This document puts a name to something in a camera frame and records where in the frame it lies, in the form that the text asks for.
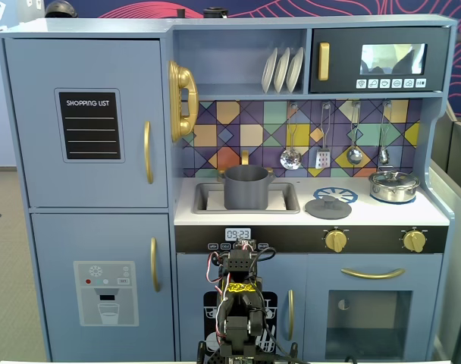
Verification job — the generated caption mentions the steel skimmer spoon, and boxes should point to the steel skimmer spoon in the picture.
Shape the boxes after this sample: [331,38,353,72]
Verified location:
[279,102,303,171]

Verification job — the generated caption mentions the blue toy kitchen unit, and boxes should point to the blue toy kitchen unit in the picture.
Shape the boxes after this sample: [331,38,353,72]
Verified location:
[0,14,459,363]

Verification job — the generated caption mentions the black shopping list board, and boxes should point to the black shopping list board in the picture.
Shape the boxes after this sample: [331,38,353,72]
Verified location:
[54,87,126,164]

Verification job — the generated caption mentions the gold freezer door handle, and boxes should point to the gold freezer door handle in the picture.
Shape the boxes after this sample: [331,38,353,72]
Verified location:
[149,237,162,293]

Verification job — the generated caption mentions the blue freezer door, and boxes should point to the blue freezer door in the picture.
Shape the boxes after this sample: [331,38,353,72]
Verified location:
[30,212,175,361]

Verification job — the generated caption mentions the blue fridge door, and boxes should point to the blue fridge door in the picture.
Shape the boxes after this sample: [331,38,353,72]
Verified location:
[3,37,169,209]

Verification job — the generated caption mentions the gold microwave handle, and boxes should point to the gold microwave handle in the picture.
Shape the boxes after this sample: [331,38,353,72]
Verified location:
[317,42,331,82]

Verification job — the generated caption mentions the gold toy telephone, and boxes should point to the gold toy telephone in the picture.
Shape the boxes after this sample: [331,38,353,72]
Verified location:
[168,59,199,143]

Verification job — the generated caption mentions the digital clock display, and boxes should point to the digital clock display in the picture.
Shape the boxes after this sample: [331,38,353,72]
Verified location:
[224,227,252,242]

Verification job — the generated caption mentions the gray round lid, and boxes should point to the gray round lid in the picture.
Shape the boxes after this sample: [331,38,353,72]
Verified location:
[304,195,353,220]

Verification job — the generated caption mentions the blue dishwasher door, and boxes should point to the blue dishwasher door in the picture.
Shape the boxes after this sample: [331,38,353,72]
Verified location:
[176,253,308,361]

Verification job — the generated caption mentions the gold toy faucet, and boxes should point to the gold toy faucet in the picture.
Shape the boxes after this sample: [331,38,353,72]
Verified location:
[217,149,276,177]

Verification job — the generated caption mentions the black camera cable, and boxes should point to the black camera cable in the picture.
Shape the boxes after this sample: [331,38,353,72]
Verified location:
[252,309,281,356]

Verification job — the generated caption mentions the black helmet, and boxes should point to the black helmet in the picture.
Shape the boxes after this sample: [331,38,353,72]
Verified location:
[44,0,79,19]

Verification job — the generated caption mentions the steel ladle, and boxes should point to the steel ladle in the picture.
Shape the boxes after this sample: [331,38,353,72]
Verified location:
[346,101,364,166]

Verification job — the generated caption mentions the gold fridge door handle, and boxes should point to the gold fridge door handle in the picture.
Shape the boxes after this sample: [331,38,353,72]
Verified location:
[143,120,155,186]

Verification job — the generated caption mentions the steel slotted spatula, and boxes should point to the steel slotted spatula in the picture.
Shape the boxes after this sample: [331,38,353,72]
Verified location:
[315,102,334,170]

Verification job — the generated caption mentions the shiny steel pot lid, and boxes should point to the shiny steel pot lid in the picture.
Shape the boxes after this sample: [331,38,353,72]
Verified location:
[369,169,419,187]

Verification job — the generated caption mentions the gold stove knob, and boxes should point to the gold stove knob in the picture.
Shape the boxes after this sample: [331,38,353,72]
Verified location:
[324,229,349,253]
[402,229,428,253]

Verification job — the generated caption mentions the black microwave door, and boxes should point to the black microwave door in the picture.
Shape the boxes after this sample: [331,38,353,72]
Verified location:
[309,26,452,94]

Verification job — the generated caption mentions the white toy plate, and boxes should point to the white toy plate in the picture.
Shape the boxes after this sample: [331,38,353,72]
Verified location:
[285,45,305,93]
[273,46,291,94]
[261,46,279,94]

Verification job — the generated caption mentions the gold dishwasher handle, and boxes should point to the gold dishwasher handle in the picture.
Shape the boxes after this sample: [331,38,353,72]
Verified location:
[287,289,295,341]

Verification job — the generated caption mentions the black dishwasher sticker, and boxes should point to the black dishwasher sticker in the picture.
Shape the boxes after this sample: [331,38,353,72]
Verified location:
[202,290,279,356]

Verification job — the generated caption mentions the red white servo wires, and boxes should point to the red white servo wires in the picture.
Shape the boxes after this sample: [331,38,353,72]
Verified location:
[209,242,265,342]

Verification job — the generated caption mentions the gray plastic pot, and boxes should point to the gray plastic pot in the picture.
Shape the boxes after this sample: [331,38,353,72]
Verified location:
[217,165,276,211]

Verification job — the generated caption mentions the blue oven door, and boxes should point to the blue oven door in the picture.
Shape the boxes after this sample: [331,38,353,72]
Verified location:
[305,253,444,361]

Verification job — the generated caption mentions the gray toy sink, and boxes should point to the gray toy sink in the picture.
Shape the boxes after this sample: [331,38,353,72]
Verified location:
[192,181,302,215]

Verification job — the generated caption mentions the small steel spoon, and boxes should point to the small steel spoon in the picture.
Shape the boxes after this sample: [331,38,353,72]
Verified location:
[378,101,393,165]

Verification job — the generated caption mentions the gold oven handle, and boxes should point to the gold oven handle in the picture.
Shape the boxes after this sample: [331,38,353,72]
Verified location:
[340,267,406,281]

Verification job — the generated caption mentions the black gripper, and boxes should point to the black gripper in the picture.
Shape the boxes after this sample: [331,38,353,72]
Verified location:
[252,246,277,263]

